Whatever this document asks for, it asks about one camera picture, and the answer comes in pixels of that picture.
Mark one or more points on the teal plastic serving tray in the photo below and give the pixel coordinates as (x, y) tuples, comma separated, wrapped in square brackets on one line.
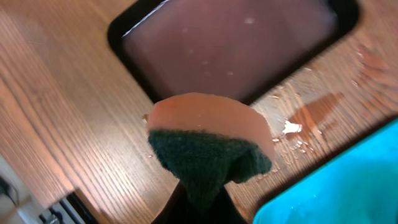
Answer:
[(358, 186)]

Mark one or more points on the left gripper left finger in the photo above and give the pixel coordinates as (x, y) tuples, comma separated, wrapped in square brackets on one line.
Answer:
[(174, 211)]

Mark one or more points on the black tray with reddish water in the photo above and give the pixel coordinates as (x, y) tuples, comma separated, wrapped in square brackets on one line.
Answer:
[(234, 48)]

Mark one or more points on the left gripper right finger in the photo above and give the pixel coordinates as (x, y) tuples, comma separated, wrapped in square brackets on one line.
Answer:
[(225, 211)]

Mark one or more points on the green and pink sponge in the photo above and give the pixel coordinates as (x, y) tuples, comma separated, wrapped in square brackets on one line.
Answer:
[(207, 141)]

